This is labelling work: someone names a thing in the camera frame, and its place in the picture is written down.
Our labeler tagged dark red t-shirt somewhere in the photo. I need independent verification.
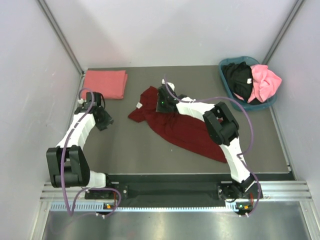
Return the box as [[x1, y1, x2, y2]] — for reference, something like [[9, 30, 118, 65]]
[[128, 86, 227, 164]]

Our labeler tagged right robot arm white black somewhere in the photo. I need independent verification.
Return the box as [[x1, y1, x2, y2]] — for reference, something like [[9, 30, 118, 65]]
[[156, 83, 262, 203]]

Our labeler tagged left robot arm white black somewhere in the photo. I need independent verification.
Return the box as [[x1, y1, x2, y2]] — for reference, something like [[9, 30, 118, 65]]
[[46, 92, 114, 199]]

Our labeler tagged folded coral red t-shirt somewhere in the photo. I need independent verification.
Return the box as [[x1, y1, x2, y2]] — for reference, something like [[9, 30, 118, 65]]
[[83, 70, 128, 100]]

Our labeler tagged black t-shirt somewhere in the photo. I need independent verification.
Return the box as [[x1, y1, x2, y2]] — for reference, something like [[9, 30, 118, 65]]
[[221, 61, 262, 105]]

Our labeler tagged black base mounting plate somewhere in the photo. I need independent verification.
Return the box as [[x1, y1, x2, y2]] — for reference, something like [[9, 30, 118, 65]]
[[84, 173, 263, 208]]

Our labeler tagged teal plastic basket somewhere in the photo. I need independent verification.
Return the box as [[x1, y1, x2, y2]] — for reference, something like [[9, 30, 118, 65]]
[[218, 56, 278, 112]]

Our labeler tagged pink t-shirt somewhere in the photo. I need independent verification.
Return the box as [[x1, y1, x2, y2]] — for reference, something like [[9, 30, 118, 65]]
[[247, 64, 282, 103]]

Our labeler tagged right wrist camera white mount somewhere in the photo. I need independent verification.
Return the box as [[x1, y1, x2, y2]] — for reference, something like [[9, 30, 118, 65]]
[[161, 78, 175, 91]]

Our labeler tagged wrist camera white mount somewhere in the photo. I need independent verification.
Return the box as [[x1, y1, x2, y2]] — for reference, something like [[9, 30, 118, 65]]
[[161, 78, 175, 91], [77, 98, 85, 105]]

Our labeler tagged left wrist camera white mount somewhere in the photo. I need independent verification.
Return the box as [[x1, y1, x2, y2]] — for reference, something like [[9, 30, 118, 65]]
[[77, 98, 85, 105]]

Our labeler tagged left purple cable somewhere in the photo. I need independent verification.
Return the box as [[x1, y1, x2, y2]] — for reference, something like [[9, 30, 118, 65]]
[[59, 87, 123, 218]]

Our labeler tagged purple cable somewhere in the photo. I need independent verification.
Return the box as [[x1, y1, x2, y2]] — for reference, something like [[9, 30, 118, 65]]
[[163, 73, 262, 216], [59, 87, 123, 218]]

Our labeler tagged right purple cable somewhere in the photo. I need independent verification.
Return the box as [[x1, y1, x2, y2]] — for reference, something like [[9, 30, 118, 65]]
[[163, 73, 262, 216]]

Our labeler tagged grey slotted cable duct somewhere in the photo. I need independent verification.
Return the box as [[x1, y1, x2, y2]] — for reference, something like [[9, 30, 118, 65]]
[[49, 201, 253, 213]]

